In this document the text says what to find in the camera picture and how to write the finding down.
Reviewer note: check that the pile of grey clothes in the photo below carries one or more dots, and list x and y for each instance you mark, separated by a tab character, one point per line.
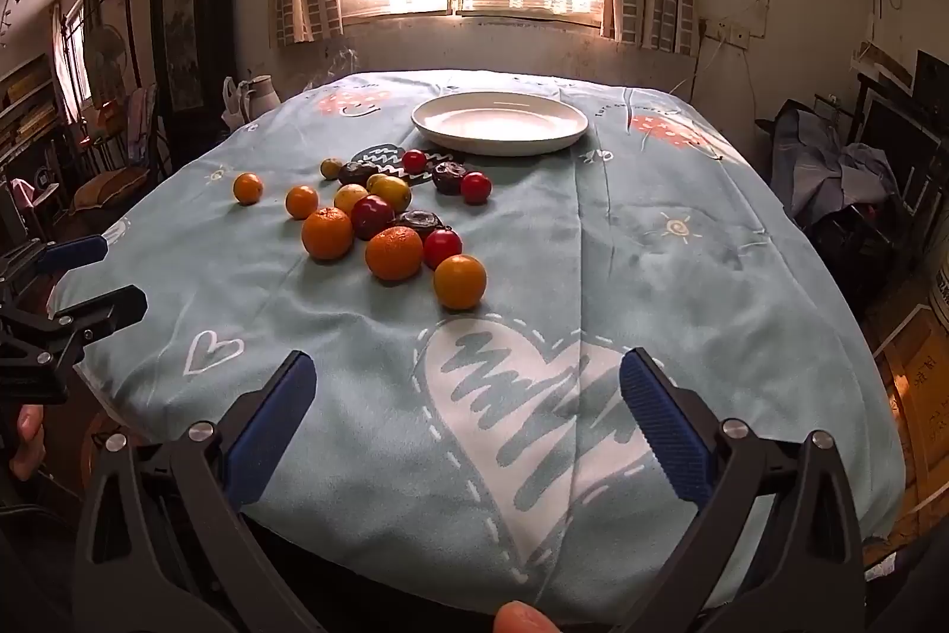
838	166

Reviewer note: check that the white bucket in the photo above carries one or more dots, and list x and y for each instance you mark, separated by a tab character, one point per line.
940	299

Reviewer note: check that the dark purple passion fruit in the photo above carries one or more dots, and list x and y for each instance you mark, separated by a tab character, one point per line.
448	177
356	172
419	221

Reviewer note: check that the wooden bookshelf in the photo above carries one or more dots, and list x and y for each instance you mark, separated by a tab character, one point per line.
30	99

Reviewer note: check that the yellow green round fruit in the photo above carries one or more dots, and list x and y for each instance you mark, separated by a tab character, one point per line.
391	192

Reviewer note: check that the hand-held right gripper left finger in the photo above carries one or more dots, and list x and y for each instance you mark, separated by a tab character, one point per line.
270	433

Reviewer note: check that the small yellow passion fruit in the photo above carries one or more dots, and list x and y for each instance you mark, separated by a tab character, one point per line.
331	168

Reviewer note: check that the black framed screen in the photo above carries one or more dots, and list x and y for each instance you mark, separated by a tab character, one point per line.
901	143

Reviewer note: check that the person's right hand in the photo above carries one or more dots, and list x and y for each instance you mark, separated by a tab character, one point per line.
525	620

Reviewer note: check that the red cherry tomato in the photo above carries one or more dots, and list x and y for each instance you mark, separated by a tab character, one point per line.
476	187
443	247
414	161

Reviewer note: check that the dark red plum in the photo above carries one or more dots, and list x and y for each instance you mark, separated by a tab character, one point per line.
372	216

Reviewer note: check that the small orange mandarin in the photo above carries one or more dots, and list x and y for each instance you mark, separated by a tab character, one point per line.
460	282
302	202
247	188

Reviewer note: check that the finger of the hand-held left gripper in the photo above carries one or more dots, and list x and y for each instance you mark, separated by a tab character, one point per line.
104	310
74	251

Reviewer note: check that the large orange mandarin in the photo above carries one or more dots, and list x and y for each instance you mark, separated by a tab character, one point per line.
394	253
327	233

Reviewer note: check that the standing fan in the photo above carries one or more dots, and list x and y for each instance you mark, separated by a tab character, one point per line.
105	58

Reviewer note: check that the person's left hand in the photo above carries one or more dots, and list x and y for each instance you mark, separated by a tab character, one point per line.
28	436

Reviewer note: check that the yellow orange round fruit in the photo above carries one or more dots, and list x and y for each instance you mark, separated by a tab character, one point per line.
348	195

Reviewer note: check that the light blue printed tablecloth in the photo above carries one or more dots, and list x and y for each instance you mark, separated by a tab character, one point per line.
593	247

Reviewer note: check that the black box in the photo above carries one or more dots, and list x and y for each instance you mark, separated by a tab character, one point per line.
931	77

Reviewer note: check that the white pitcher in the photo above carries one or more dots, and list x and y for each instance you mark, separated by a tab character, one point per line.
261	93

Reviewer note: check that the white plastic bag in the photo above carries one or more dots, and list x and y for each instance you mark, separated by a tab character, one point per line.
233	103

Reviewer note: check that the cardboard box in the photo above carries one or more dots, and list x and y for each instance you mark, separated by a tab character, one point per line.
919	373

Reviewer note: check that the white oval plate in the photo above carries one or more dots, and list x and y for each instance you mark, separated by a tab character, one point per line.
497	121

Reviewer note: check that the dark coat rack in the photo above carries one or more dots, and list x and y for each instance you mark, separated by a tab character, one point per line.
127	10

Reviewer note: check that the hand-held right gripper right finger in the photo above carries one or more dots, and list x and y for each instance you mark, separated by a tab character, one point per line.
667	433

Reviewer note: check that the brown cushion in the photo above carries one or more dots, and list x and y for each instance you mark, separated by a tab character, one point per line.
107	188

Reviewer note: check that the white wall socket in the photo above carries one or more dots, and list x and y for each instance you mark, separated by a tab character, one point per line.
726	31

